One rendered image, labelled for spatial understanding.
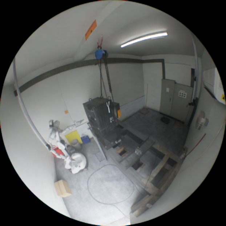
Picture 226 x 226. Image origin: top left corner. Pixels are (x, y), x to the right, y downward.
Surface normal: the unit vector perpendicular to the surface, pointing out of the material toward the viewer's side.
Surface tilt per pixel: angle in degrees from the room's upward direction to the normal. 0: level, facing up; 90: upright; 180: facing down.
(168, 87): 90
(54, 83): 90
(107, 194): 0
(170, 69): 90
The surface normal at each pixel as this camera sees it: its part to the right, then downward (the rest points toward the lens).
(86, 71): 0.56, 0.33
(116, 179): -0.15, -0.86
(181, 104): -0.81, 0.39
